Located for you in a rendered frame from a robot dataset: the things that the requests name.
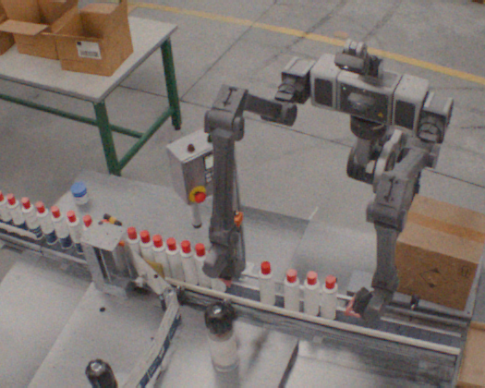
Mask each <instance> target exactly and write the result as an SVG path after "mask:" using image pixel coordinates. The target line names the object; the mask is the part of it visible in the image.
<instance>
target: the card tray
mask: <svg viewBox="0 0 485 388"><path fill-rule="evenodd" d="M455 386H457V387H459V388H460V387H463V388H485V323H484V322H478V321H472V320H471V322H470V324H469V328H468V333H467V340H466V343H465V348H464V354H463V358H462V362H461V364H460V368H459V373H458V378H457V382H456V384H455Z"/></svg>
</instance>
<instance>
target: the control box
mask: <svg viewBox="0 0 485 388"><path fill-rule="evenodd" d="M208 135H210V134H207V133H204V128H203V129H201V130H199V131H197V132H194V133H191V134H189V135H187V136H185V137H184V138H182V139H178V140H176V142H174V143H172V144H170V145H168V146H166V151H167V157H168V162H169V167H170V173H171V177H172V183H173V188H174V192H175V193H176V194H178V195H179V196H180V198H181V199H182V200H183V201H184V202H185V203H186V204H187V205H192V204H193V203H195V202H196V201H195V200H194V198H195V197H194V194H195V193H196V192H204V193H205V194H206V195H207V197H209V196H211V195H212V181H211V182H209V183H207V184H206V180H205V175H206V174H208V173H210V172H211V171H212V168H209V169H207V171H205V166H204V160H203V157H204V156H206V155H208V154H210V153H212V143H208V142H207V137H208ZM189 143H192V144H193V145H194V148H195V152H193V153H188V152H187V146H188V144H189Z"/></svg>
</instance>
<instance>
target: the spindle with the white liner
mask: <svg viewBox="0 0 485 388"><path fill-rule="evenodd" d="M203 317H205V322H206V327H207V335H208V340H209V345H210V349H211V358H212V365H213V367H214V368H215V369H216V370H219V371H221V372H228V371H231V370H234V369H235V368H236V367H237V365H238V364H239V356H238V352H237V349H236V341H235V335H234V327H233V325H232V319H231V311H230V308H228V306H226V305H225V304H223V303H222V302H216V303H212V304H209V305H208V306H207V307H206V310H204V312H203Z"/></svg>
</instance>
